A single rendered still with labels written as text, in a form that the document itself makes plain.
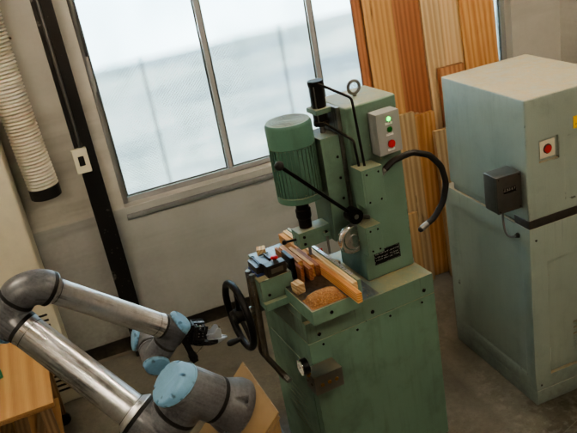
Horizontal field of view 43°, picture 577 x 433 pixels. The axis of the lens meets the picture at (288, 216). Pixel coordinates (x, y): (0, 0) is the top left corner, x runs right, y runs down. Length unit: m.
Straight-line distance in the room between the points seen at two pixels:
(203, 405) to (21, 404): 1.21
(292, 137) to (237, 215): 1.67
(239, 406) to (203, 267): 2.05
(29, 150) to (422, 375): 2.10
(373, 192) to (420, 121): 1.56
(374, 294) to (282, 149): 0.68
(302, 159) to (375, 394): 1.03
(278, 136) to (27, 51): 1.63
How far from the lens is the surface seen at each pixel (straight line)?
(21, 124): 3.74
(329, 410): 3.01
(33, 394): 3.37
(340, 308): 2.69
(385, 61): 4.21
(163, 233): 4.18
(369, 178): 2.71
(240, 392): 2.37
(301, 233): 2.83
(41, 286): 2.42
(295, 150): 2.67
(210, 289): 4.39
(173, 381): 2.29
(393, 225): 2.94
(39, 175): 3.80
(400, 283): 2.94
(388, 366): 3.06
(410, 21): 4.31
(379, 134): 2.72
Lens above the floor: 2.25
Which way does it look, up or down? 23 degrees down
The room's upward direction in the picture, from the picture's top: 11 degrees counter-clockwise
